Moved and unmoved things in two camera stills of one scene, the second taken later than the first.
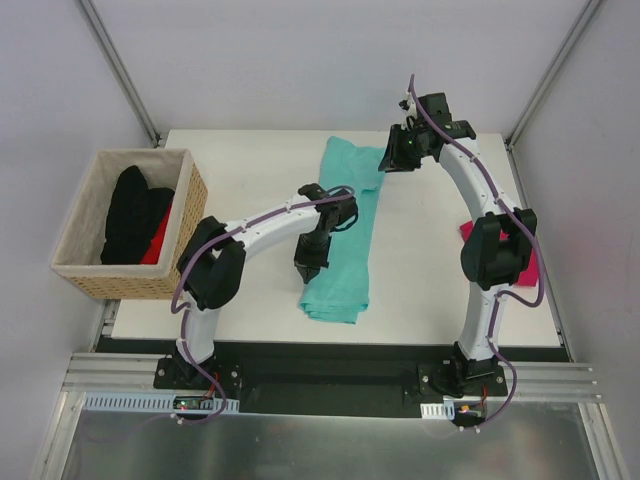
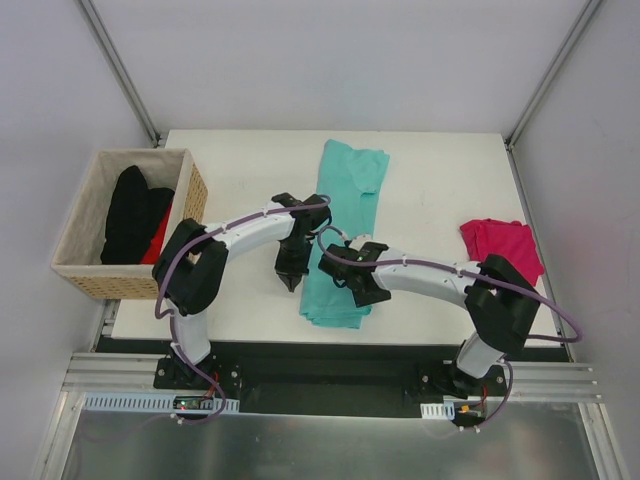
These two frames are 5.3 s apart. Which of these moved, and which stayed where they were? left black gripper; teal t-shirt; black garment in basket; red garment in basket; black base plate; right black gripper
Moved: right black gripper; left black gripper
Stayed: red garment in basket; black base plate; black garment in basket; teal t-shirt
